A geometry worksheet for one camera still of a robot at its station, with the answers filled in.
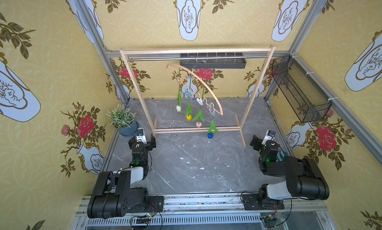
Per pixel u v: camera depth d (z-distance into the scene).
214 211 0.72
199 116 0.86
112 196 0.42
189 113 0.92
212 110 0.72
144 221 0.72
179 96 0.92
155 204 0.72
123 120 0.89
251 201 0.74
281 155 0.91
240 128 1.00
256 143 0.84
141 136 0.75
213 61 0.91
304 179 0.45
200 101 0.77
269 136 0.79
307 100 0.84
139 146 0.69
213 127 0.83
